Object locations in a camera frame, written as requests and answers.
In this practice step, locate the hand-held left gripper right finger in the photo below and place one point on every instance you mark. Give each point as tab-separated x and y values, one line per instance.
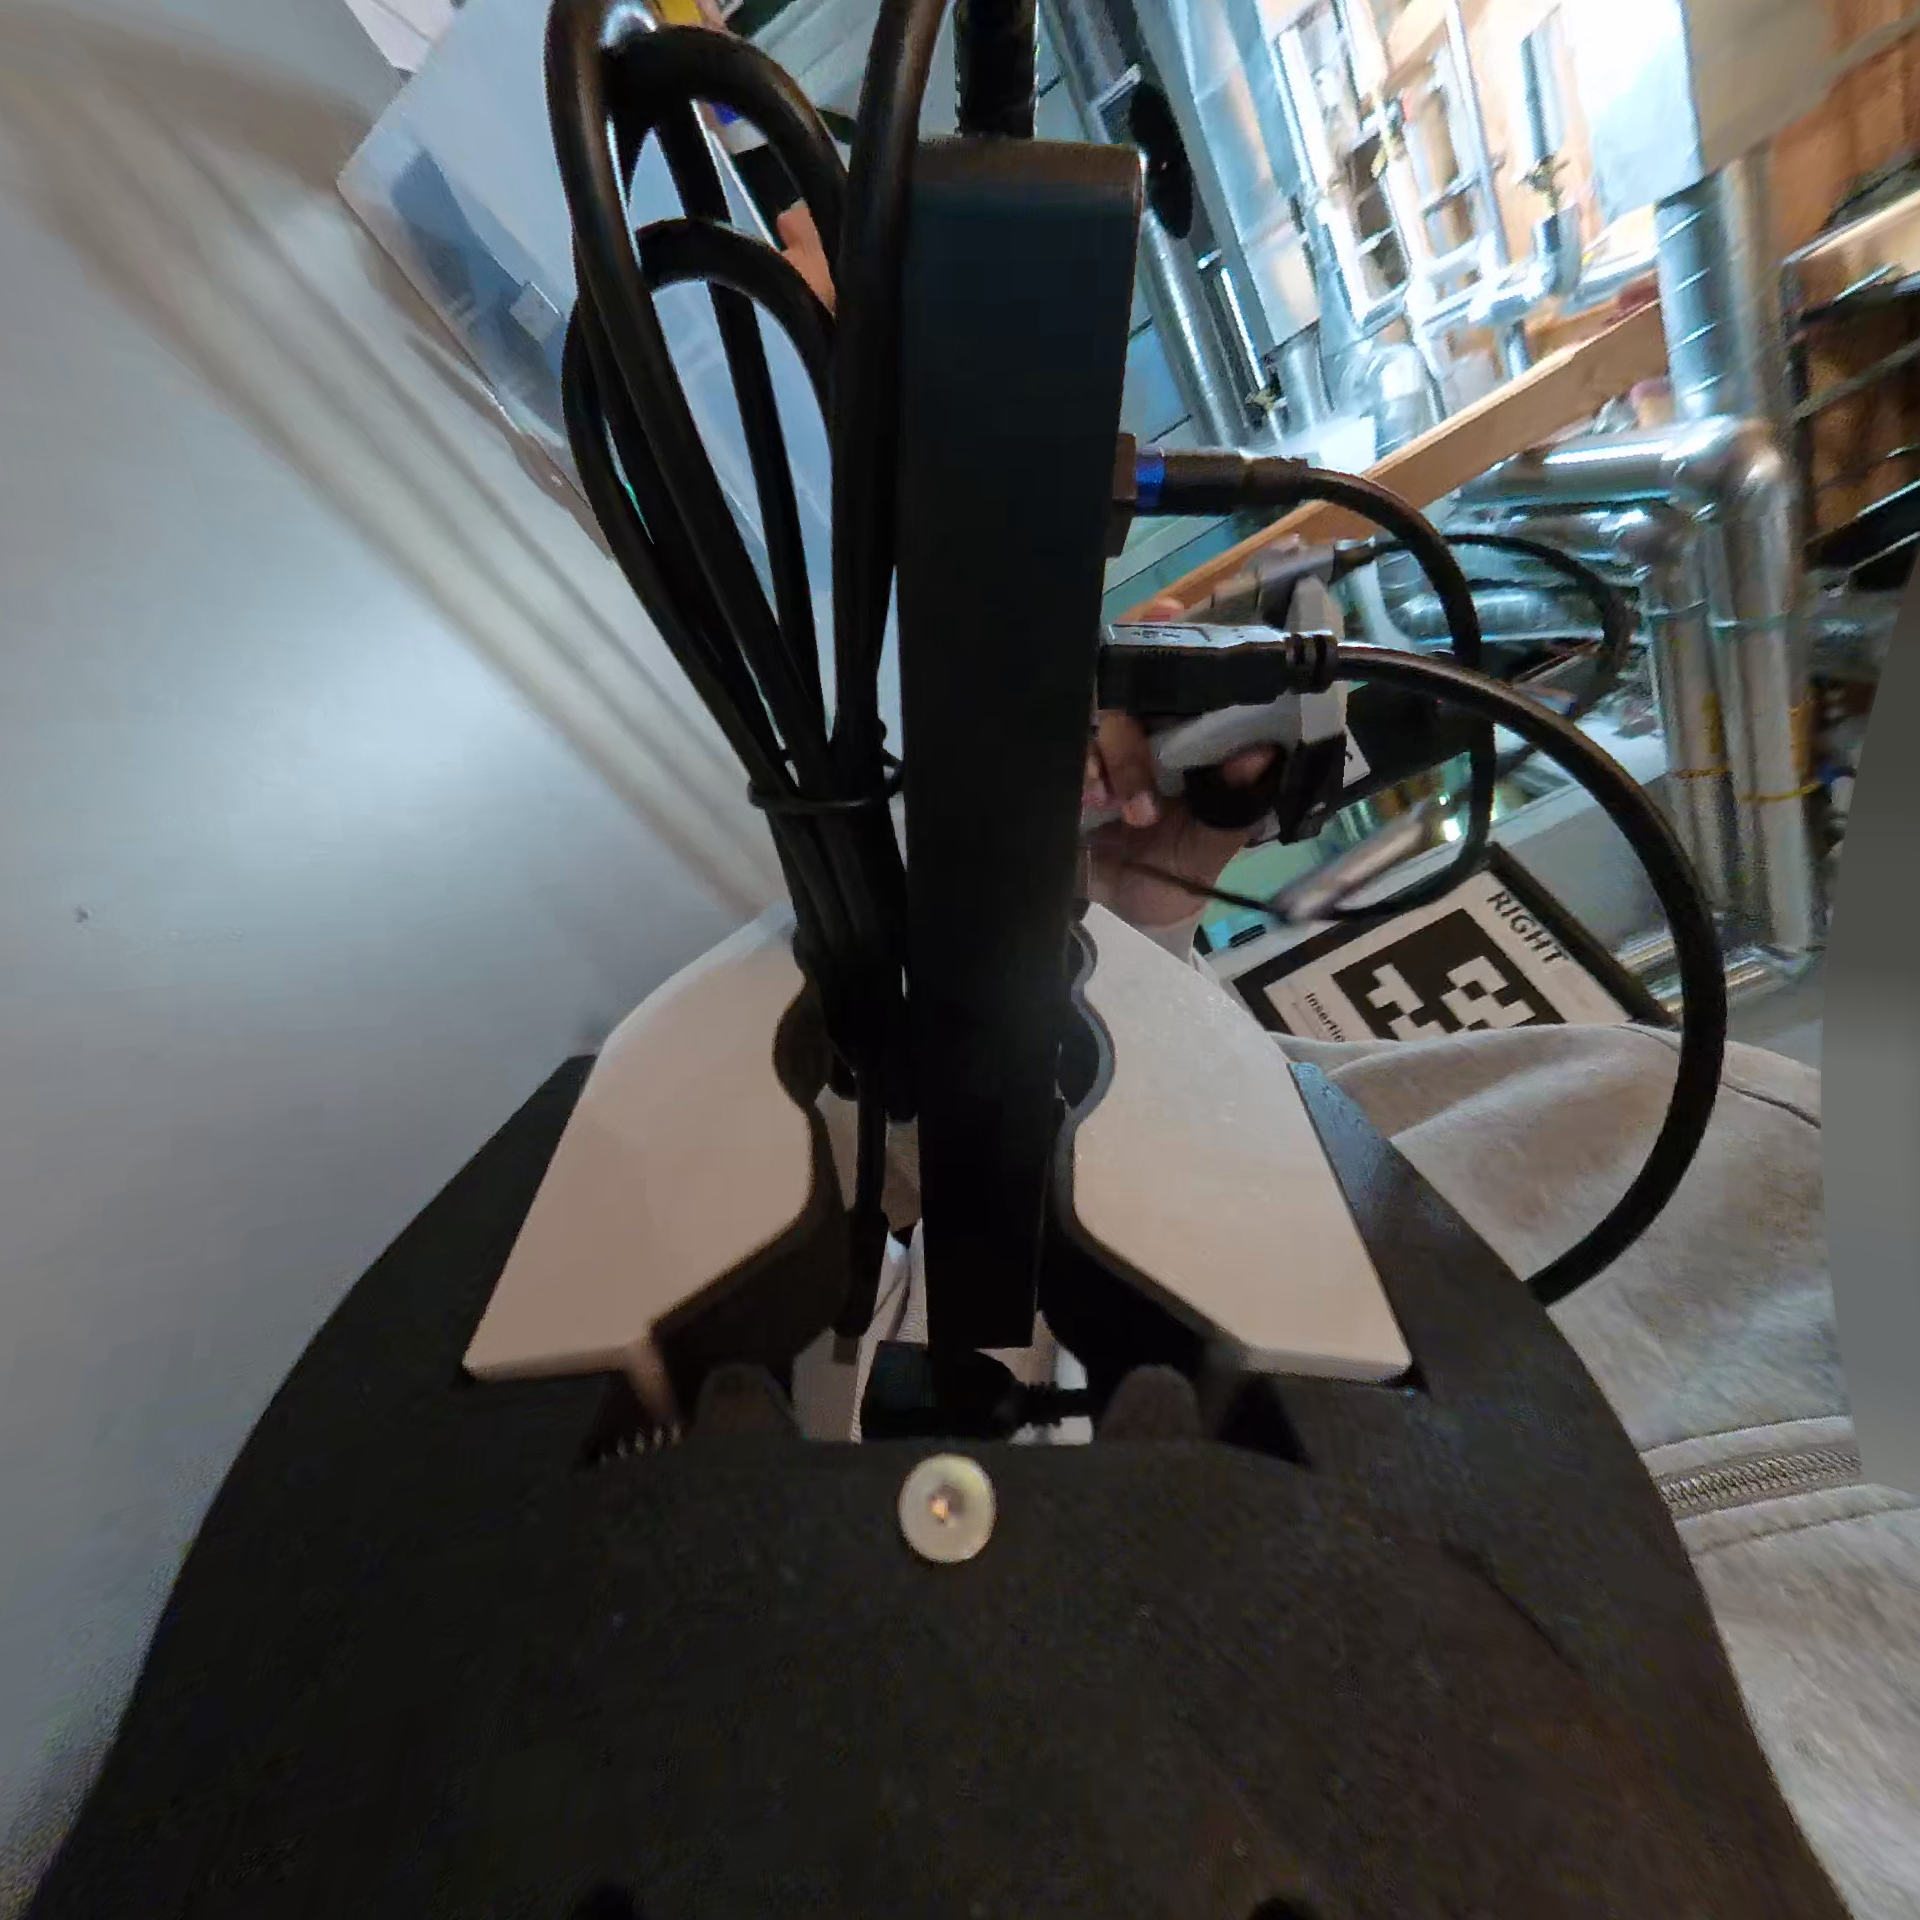
1215	1185

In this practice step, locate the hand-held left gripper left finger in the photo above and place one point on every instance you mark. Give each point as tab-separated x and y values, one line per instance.
662	1185

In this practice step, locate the grey hoodie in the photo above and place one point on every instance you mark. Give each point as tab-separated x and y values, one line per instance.
1725	1651

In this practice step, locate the person's right hand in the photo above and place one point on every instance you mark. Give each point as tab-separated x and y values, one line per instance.
1141	870

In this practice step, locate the silver ventilation duct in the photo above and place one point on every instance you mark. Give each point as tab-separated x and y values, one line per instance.
1725	495

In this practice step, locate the black usb hub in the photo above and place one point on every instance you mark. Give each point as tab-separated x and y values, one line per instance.
1005	600

